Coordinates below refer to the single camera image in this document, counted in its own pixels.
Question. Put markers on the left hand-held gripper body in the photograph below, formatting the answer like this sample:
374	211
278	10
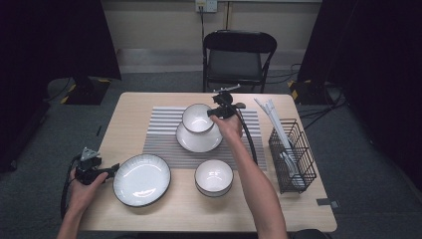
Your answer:
88	171

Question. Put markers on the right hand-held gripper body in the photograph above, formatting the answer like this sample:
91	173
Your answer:
225	106

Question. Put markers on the white bowl dark rim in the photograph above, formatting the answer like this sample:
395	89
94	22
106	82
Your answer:
214	177
197	119

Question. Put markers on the white plate dark rim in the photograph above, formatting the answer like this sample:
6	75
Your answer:
199	142
141	181

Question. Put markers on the person's right hand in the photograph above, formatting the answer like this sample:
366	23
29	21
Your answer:
230	129

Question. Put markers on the person's left hand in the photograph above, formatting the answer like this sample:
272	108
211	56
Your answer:
81	199

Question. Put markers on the black marker pen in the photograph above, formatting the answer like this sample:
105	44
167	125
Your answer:
98	130

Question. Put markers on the black folding chair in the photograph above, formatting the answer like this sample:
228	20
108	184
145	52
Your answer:
237	63

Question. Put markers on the bundle of white chopsticks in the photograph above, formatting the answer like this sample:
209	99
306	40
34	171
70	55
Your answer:
275	119

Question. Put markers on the grey striped placemat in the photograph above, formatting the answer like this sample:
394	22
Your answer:
162	139

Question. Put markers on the black stand base yellow tape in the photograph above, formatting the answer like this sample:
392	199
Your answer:
86	91
310	93

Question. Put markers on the white spoon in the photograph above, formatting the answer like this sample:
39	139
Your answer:
289	162

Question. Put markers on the dark curtain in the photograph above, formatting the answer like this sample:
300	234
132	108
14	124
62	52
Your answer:
40	49
375	66

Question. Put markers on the grey tape strip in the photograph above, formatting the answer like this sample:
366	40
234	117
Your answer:
326	202

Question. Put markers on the thin wall conduit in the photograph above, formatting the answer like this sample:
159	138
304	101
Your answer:
227	16

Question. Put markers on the white wall outlet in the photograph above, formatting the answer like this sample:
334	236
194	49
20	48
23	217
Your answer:
206	5

